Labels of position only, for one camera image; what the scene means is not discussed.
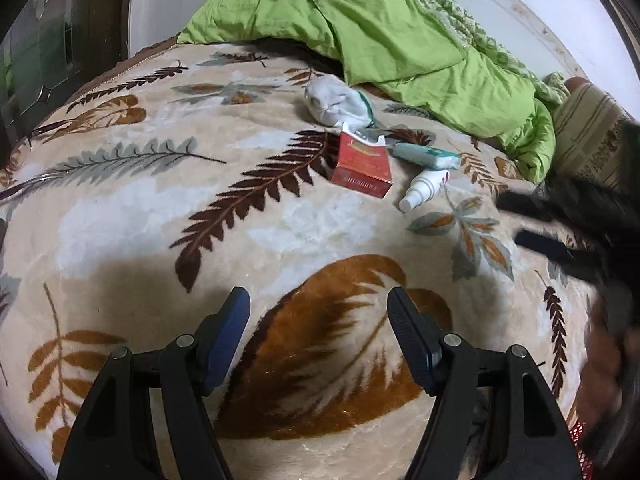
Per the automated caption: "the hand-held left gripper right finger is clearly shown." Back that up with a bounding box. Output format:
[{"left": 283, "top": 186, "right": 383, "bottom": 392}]
[{"left": 387, "top": 286, "right": 586, "bottom": 480}]

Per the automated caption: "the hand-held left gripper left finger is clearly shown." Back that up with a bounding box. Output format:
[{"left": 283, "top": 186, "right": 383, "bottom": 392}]
[{"left": 56, "top": 286, "right": 251, "bottom": 480}]

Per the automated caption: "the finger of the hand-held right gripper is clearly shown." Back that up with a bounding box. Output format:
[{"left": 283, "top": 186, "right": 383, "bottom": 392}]
[
  {"left": 497, "top": 187, "right": 576, "bottom": 223},
  {"left": 515, "top": 230, "right": 601, "bottom": 281}
]

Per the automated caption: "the black plastic bag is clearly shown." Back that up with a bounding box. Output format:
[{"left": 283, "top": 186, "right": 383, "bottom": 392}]
[{"left": 542, "top": 120, "right": 640, "bottom": 246}]

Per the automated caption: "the person's right hand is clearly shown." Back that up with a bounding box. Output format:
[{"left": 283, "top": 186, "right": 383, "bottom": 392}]
[{"left": 580, "top": 310, "right": 626, "bottom": 426}]

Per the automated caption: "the striped pillow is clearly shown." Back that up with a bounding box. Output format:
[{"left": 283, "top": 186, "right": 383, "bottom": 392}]
[{"left": 550, "top": 76, "right": 640, "bottom": 193}]

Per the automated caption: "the white spray bottle red label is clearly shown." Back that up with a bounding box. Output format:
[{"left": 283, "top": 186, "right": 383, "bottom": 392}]
[{"left": 398, "top": 169, "right": 451, "bottom": 212}]

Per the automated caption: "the green white tube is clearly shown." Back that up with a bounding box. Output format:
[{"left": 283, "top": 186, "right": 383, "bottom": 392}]
[{"left": 392, "top": 141, "right": 463, "bottom": 171}]

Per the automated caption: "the leaf-print blanket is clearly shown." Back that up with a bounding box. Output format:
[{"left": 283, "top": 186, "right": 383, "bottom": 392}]
[{"left": 0, "top": 40, "right": 640, "bottom": 480}]

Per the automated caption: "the red cigarette box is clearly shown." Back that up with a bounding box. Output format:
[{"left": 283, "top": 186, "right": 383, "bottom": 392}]
[{"left": 330, "top": 127, "right": 393, "bottom": 200}]

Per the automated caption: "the green quilt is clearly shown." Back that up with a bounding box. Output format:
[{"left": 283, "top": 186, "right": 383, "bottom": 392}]
[{"left": 177, "top": 0, "right": 571, "bottom": 183}]

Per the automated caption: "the white grey sock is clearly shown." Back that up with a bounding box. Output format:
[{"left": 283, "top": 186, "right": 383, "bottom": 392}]
[{"left": 305, "top": 76, "right": 375, "bottom": 128}]

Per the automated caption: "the wooden wardrobe glass door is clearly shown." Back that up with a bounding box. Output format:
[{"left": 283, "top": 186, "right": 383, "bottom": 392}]
[{"left": 0, "top": 0, "right": 131, "bottom": 141}]

